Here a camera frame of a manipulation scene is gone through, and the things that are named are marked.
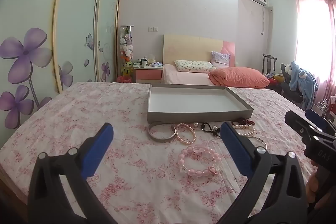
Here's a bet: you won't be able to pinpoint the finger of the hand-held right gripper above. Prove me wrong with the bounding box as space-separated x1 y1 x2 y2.
285 110 324 143
305 108 336 136

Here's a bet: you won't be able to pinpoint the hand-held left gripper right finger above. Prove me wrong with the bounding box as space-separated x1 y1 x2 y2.
218 122 307 224

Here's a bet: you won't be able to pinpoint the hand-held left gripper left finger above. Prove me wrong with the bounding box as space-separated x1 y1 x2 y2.
28 122 116 224

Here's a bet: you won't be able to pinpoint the white pearl bracelet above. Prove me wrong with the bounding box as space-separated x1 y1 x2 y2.
232 121 256 136

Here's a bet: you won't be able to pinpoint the thin silver bangle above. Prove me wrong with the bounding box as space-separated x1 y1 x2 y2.
247 135 267 149

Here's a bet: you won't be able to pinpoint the dark red bead bracelet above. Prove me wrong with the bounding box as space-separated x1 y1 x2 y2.
231 118 255 126

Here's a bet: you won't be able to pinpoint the black bead pearl jewelry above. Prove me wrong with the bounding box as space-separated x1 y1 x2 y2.
193 121 222 138

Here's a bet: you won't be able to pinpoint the large pink bead bracelet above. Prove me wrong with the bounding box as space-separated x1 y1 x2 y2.
177 145 222 177

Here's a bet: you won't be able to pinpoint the small pink pearl bracelet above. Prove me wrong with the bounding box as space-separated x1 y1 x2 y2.
175 123 197 145

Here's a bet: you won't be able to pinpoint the silver cuff bangle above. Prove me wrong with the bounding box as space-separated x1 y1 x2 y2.
147 121 177 143

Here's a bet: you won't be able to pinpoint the grey cardboard tray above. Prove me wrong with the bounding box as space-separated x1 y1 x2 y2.
146 83 254 124

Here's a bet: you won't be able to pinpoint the person's right hand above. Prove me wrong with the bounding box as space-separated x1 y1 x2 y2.
307 170 319 205

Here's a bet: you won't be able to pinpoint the grey office chair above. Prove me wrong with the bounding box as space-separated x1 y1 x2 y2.
280 63 307 104

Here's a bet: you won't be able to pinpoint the light blue garment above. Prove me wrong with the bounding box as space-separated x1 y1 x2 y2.
289 61 319 109

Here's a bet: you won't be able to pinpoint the red yellow toys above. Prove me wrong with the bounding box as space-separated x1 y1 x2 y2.
268 73 285 83

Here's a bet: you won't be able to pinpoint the dark wooden chair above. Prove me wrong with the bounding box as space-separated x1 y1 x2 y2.
262 54 277 75

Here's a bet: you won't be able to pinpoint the salmon pink duvet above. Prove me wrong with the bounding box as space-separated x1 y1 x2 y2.
209 67 270 88

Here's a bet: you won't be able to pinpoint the pink curtain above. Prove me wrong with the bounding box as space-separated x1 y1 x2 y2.
290 0 336 88

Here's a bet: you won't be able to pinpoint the pink bed mattress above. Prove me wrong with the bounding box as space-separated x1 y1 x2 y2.
161 64 226 86

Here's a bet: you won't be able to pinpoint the pink white nightstand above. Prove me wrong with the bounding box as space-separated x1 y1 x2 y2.
134 67 164 83

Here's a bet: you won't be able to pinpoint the lilac cushion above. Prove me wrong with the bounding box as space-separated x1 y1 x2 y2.
211 51 231 67

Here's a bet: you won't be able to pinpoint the floral print pillow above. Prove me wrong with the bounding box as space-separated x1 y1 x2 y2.
175 60 216 73

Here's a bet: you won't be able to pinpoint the plush toy display tube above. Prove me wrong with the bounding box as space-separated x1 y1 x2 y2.
119 25 135 77

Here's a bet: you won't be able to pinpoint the bed with pink bedding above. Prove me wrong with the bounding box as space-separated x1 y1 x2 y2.
163 34 235 67

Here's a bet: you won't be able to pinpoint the flower print sliding wardrobe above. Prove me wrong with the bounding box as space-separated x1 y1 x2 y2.
0 0 124 135

